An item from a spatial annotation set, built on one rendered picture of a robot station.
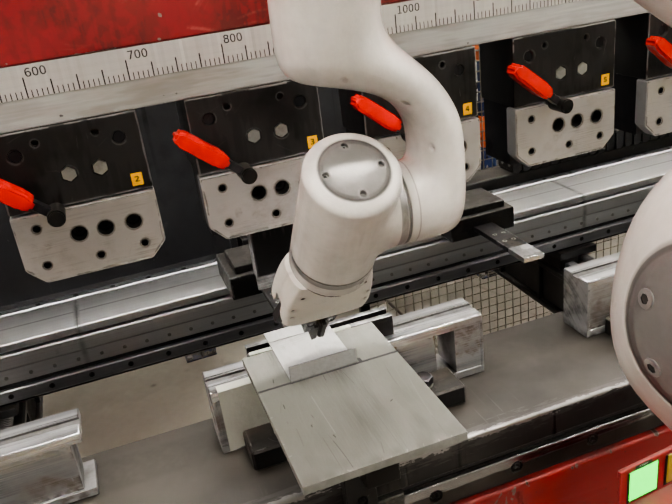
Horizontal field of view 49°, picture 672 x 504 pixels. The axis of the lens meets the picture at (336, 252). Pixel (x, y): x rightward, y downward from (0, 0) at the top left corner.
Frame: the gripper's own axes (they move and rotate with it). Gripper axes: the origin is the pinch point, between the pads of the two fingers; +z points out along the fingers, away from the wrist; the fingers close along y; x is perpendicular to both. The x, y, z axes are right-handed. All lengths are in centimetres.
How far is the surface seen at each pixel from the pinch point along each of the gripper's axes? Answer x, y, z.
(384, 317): -1.4, -11.5, 10.0
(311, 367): 4.4, 1.6, 3.2
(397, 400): 12.4, -5.4, -1.7
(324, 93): -54, -23, 28
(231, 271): -19.6, 4.6, 22.2
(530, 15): -22.9, -33.2, -19.4
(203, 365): -67, 3, 196
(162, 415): -47, 22, 179
